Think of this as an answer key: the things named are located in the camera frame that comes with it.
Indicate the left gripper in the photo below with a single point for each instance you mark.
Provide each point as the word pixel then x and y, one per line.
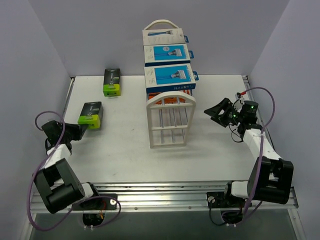
pixel 75 131

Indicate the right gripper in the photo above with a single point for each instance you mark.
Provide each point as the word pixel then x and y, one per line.
pixel 225 114

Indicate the green black razor box front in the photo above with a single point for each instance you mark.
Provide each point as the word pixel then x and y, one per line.
pixel 91 114

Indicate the green black razor box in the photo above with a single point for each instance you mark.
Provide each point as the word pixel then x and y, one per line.
pixel 91 114
pixel 112 82

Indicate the orange Gillette Fusion box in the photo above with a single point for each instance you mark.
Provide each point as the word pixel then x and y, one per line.
pixel 175 100

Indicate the blue Harry's razor box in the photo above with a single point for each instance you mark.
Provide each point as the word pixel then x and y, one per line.
pixel 167 54
pixel 166 78

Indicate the orange razor box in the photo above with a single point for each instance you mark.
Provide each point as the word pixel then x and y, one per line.
pixel 152 95

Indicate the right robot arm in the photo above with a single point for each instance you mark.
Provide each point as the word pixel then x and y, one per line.
pixel 271 177

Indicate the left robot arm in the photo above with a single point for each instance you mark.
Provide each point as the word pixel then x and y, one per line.
pixel 57 183

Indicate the white and chrome shelf rack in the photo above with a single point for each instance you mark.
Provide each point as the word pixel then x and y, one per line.
pixel 168 124

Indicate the white Harry's razor box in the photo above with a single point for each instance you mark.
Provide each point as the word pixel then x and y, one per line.
pixel 164 37

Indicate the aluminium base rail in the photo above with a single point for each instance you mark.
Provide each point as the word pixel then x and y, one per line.
pixel 162 196

